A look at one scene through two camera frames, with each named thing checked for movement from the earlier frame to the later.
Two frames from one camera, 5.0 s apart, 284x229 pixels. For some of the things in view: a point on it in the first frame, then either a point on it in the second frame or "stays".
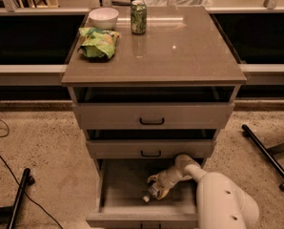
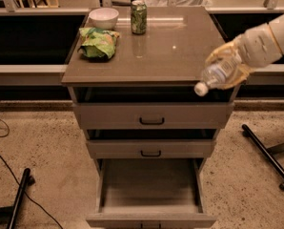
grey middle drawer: x=149 y=149 stays
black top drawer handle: x=152 y=122 stays
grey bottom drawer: x=122 y=183 stays
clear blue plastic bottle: x=152 y=194 -> x=215 y=73
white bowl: x=103 y=18 stays
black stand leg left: x=7 y=216 stays
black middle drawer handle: x=151 y=156 stays
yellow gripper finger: x=164 y=193 -> x=242 y=74
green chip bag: x=97 y=45 stays
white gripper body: x=172 y=176 -> x=258 y=46
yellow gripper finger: x=154 y=177 -> x=228 y=49
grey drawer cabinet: x=149 y=84 stays
